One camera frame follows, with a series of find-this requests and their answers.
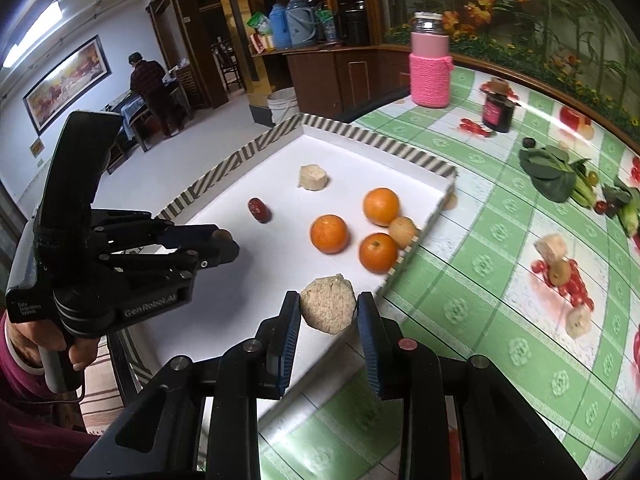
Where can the dark jar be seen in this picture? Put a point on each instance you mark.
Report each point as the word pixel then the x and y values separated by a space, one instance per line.
pixel 497 110

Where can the table with blue cloth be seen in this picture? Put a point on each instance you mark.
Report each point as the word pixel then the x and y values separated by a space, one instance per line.
pixel 132 110

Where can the ceiling light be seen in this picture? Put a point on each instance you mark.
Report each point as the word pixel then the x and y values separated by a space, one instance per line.
pixel 32 35

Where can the grey-blue thermos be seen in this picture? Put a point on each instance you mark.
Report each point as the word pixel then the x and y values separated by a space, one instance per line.
pixel 301 22

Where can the blue thermos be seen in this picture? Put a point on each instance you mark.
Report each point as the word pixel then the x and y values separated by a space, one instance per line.
pixel 276 25

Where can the wooden cabinet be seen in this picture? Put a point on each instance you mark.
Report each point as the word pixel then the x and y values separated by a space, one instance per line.
pixel 340 75

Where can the white bucket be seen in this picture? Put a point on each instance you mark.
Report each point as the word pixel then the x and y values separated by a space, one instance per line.
pixel 283 105

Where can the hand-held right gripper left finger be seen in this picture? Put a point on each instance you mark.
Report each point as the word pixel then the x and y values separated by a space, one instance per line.
pixel 285 345

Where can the brown kiwi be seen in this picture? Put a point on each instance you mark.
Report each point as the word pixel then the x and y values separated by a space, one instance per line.
pixel 402 231
pixel 560 271

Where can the person's left hand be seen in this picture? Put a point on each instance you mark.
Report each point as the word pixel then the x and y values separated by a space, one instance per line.
pixel 85 352

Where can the striped cloth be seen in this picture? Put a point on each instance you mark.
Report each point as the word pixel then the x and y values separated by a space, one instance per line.
pixel 107 390

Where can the small dark brown fruit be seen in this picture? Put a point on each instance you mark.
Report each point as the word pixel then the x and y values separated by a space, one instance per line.
pixel 528 143

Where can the artificial flower display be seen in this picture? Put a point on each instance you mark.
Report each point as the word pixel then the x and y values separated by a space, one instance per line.
pixel 525 5

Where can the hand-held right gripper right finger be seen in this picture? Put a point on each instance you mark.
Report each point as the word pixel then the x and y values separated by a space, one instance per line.
pixel 370 350

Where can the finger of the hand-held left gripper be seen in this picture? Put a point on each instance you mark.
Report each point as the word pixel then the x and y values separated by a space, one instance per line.
pixel 220 252
pixel 190 234

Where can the clear plastic bottle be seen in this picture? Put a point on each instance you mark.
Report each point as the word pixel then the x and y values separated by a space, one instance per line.
pixel 327 26

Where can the black kettle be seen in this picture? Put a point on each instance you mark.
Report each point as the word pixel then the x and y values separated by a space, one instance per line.
pixel 355 22

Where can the red jujube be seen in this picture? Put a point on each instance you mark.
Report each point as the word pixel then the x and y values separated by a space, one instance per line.
pixel 259 210
pixel 601 206

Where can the pink knit-sleeved bottle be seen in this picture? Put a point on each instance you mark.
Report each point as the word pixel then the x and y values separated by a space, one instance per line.
pixel 430 70

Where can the green package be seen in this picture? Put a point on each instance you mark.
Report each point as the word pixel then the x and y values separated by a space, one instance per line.
pixel 260 22

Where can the green grape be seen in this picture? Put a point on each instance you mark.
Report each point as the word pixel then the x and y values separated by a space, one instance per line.
pixel 592 178

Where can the wooden chair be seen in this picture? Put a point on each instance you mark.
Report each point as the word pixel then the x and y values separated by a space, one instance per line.
pixel 231 62

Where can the white tray with striped rim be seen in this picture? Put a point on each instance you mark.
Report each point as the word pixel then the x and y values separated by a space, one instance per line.
pixel 280 220

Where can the pale green leafy cabbage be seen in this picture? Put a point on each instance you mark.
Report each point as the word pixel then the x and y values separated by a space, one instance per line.
pixel 627 210

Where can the framed wall painting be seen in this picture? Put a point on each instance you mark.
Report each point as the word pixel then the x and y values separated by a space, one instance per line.
pixel 67 77

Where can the bok choy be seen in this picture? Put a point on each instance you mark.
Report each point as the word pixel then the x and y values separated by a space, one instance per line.
pixel 550 170

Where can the person's left forearm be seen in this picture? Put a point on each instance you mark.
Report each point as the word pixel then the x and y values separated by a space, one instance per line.
pixel 30 420

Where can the orange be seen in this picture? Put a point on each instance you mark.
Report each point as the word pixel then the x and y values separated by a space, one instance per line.
pixel 381 206
pixel 328 233
pixel 378 252

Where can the green fruit-print tablecloth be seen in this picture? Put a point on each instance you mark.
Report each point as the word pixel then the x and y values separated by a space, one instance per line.
pixel 475 360

